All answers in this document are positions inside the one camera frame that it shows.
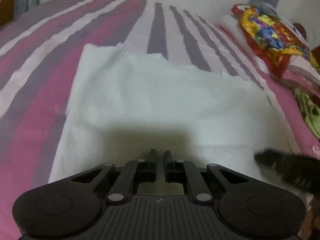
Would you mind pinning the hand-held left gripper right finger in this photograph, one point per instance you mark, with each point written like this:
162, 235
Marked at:
168, 166

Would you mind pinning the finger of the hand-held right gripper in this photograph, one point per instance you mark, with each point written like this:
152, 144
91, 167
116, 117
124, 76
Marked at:
290, 166

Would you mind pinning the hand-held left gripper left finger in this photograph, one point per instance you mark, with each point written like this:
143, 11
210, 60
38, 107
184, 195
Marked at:
152, 165

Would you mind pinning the white knit sweater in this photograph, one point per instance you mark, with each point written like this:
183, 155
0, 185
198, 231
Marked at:
162, 100

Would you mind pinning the green garment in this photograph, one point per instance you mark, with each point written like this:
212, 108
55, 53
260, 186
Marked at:
310, 110

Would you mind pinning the striped pink pillow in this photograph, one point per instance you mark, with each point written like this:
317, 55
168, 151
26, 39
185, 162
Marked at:
302, 72

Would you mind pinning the colourful patterned cloth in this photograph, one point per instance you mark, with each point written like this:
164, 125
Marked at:
267, 35

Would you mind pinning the wooden headboard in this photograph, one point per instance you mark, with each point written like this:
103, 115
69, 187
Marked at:
300, 28

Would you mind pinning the pink grey striped bed sheet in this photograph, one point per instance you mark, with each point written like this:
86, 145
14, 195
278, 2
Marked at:
37, 80

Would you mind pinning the wooden door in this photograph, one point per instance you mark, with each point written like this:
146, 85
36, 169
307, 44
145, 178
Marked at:
7, 0

